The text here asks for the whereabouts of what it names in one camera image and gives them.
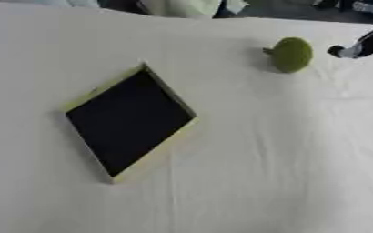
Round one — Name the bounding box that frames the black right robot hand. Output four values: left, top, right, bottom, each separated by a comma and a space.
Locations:
327, 25, 373, 59

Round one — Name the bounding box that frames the tan cardboard box black inside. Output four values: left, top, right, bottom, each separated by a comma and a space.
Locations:
59, 61, 201, 185

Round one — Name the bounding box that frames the green round toy fruit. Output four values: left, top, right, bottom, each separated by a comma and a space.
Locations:
261, 36, 316, 74

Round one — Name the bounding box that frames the person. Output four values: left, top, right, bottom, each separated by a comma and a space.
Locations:
136, 0, 250, 20

